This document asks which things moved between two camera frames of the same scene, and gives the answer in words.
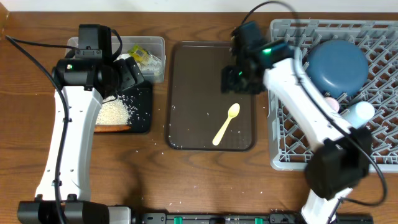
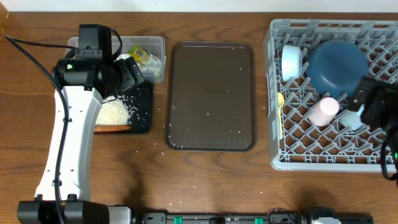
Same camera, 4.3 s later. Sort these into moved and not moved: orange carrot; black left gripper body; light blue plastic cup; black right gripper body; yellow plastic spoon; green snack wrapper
Moved: yellow plastic spoon; black right gripper body
Not moved: orange carrot; light blue plastic cup; green snack wrapper; black left gripper body
